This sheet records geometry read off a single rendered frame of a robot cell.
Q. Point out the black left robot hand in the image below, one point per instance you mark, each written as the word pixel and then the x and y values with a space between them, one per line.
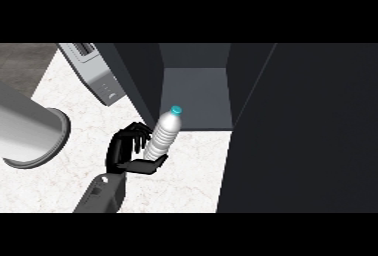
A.
pixel 119 150

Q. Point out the clear water bottle teal cap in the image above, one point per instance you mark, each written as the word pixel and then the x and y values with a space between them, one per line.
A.
pixel 164 133

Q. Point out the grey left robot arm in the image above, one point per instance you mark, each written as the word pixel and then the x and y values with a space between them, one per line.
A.
pixel 100 195

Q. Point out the dark grey cabinet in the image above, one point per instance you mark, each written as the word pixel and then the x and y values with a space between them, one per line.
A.
pixel 196 96

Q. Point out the dark grey cabinet door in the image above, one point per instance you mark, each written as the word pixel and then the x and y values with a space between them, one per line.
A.
pixel 304 133

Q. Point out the large grey cylindrical container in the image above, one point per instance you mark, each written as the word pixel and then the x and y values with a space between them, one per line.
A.
pixel 23 133

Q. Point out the silver toaster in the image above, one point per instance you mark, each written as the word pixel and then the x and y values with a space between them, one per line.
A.
pixel 96 78

